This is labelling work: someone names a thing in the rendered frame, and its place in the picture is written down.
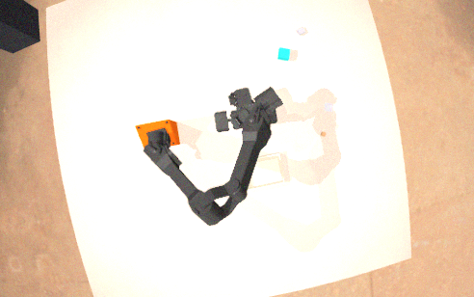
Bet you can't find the small cyan block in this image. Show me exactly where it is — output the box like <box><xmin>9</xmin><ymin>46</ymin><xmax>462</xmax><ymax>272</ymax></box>
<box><xmin>277</xmin><ymin>47</ymin><xmax>290</xmax><ymax>61</ymax></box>

